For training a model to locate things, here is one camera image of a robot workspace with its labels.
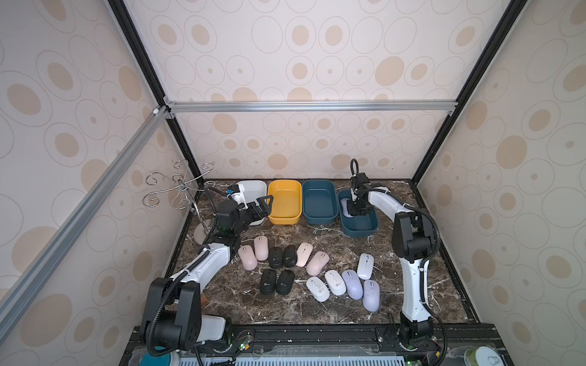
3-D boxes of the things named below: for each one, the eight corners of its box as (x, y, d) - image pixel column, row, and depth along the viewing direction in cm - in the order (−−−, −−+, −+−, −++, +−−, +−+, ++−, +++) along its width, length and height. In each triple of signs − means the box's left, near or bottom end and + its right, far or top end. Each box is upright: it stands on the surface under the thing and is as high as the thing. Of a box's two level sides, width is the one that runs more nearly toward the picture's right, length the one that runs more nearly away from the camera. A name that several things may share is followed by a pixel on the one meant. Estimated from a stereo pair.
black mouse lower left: (259, 294, 85) (258, 292, 83) (262, 271, 91) (261, 268, 89) (275, 294, 85) (274, 292, 83) (276, 271, 91) (276, 268, 89)
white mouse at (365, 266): (355, 276, 89) (356, 274, 88) (359, 253, 96) (361, 251, 94) (369, 281, 88) (371, 279, 86) (373, 258, 95) (375, 255, 93)
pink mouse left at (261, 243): (255, 262, 93) (254, 259, 91) (255, 239, 100) (254, 236, 98) (269, 260, 94) (269, 257, 92) (268, 238, 100) (267, 234, 98)
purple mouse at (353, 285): (349, 301, 84) (351, 298, 81) (341, 273, 90) (342, 270, 88) (363, 298, 84) (365, 295, 82) (354, 271, 91) (356, 268, 88)
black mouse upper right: (284, 267, 92) (283, 262, 89) (284, 249, 97) (284, 245, 93) (297, 267, 92) (297, 262, 89) (297, 249, 97) (297, 245, 93)
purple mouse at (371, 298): (361, 309, 82) (363, 306, 79) (363, 281, 88) (365, 277, 86) (377, 313, 81) (379, 310, 79) (377, 284, 88) (379, 281, 85)
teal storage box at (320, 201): (302, 225, 104) (303, 217, 99) (302, 188, 119) (302, 179, 114) (338, 225, 104) (340, 217, 99) (333, 188, 119) (335, 179, 114)
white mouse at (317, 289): (318, 306, 82) (319, 304, 80) (303, 284, 87) (303, 281, 85) (331, 297, 84) (332, 294, 82) (316, 276, 90) (316, 273, 87)
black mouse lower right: (273, 292, 85) (272, 290, 83) (280, 270, 91) (280, 267, 89) (289, 297, 84) (288, 295, 82) (295, 274, 90) (295, 271, 88)
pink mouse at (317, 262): (302, 269, 91) (302, 266, 89) (317, 251, 96) (317, 247, 94) (315, 279, 89) (316, 276, 86) (330, 259, 94) (331, 256, 91)
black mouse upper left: (268, 268, 91) (267, 265, 89) (270, 249, 97) (269, 246, 94) (282, 268, 91) (282, 265, 89) (283, 249, 97) (283, 246, 94)
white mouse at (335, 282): (326, 295, 85) (326, 293, 83) (324, 272, 90) (324, 269, 88) (345, 295, 85) (346, 293, 83) (342, 272, 90) (343, 269, 88)
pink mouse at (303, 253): (293, 265, 92) (293, 262, 90) (298, 243, 99) (298, 240, 97) (308, 268, 92) (308, 265, 90) (313, 246, 98) (313, 243, 96)
